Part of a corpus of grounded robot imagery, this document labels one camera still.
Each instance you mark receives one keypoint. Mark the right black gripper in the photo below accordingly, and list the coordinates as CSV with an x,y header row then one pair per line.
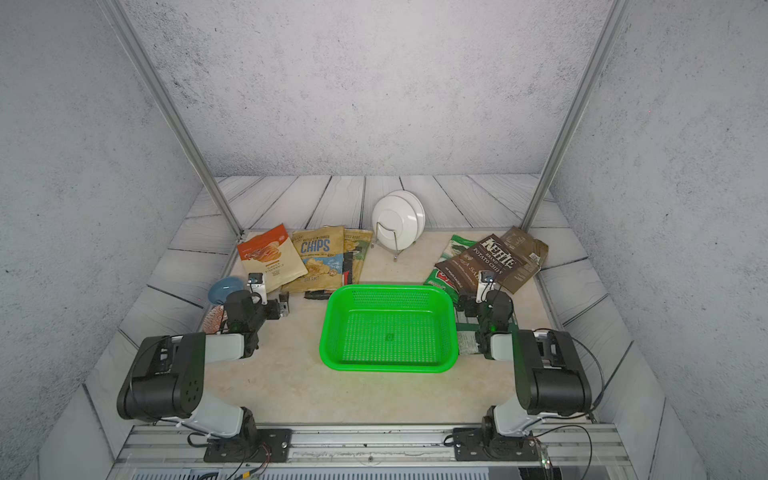
x,y
471,309

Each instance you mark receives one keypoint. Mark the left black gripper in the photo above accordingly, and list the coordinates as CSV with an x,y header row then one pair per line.
x,y
274,313

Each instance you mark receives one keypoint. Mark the brown Kettle chips bag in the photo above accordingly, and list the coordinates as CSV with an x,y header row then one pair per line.
x,y
488,254

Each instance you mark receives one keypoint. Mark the dark green chips bag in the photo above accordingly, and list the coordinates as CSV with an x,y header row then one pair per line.
x,y
467,339

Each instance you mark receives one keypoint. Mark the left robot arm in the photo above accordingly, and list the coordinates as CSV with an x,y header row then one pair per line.
x,y
166,380

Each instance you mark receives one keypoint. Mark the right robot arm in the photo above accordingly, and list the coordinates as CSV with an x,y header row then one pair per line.
x,y
550,380

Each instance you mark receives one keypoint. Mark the red beige chips bag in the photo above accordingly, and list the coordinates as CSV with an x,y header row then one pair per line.
x,y
274,256

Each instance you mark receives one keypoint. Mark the tan blue chips bag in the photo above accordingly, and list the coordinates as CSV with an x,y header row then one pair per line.
x,y
322,252

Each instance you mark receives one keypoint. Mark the green plastic basket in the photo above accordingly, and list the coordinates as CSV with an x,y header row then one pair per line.
x,y
389,328

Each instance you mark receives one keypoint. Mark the tan green chips bag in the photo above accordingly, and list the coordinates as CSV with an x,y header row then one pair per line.
x,y
356,246

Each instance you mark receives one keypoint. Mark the blue bowl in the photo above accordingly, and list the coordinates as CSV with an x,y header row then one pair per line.
x,y
221,289

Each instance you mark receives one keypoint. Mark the white plate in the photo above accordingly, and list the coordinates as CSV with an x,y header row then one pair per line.
x,y
398,207

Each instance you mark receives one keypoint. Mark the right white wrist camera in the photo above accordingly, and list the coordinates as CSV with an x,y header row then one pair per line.
x,y
486,280

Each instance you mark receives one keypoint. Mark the wire plate rack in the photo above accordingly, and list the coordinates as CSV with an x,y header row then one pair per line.
x,y
395,238

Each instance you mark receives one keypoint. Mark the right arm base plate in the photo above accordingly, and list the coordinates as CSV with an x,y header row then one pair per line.
x,y
476,444

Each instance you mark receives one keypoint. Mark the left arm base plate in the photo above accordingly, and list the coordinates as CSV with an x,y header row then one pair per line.
x,y
271,445

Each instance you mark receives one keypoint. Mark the aluminium front rail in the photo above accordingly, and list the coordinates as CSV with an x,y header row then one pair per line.
x,y
410,451

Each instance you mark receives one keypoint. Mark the right aluminium frame post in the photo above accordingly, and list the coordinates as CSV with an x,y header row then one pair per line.
x,y
580,101

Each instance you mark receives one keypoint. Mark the aluminium frame post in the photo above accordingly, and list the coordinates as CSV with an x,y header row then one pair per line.
x,y
580,101
131,43

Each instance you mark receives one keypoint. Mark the left aluminium frame post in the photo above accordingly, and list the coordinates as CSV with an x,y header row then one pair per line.
x,y
131,43

